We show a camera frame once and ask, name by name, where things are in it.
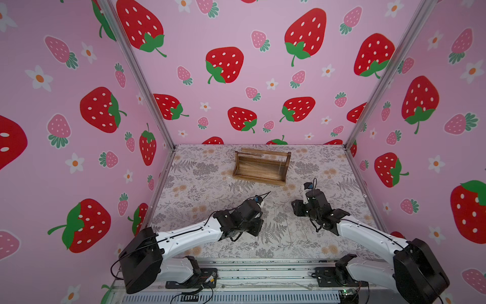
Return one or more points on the wooden jewelry display stand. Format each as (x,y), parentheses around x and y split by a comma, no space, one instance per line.
(262,166)

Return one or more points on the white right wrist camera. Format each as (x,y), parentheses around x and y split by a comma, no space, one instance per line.
(306,187)

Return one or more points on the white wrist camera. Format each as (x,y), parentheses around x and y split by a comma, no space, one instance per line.
(259,200)
(306,187)

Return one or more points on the aluminium corner post left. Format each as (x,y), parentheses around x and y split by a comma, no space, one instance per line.
(116,27)

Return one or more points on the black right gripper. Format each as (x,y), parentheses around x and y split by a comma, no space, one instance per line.
(304,207)

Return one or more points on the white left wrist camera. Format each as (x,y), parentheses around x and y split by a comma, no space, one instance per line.
(259,200)

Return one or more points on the aluminium corner post right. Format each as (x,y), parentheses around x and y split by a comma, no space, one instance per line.
(415,26)

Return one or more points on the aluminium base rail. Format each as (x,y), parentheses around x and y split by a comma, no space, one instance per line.
(260,281)

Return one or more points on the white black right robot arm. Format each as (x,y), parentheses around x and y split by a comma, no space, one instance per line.
(408,268)

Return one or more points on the aluminium corner post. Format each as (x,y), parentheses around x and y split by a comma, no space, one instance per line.
(116,27)
(415,26)

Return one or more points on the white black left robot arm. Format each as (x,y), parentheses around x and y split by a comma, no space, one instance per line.
(152,255)

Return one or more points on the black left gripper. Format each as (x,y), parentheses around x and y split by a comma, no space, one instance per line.
(258,222)

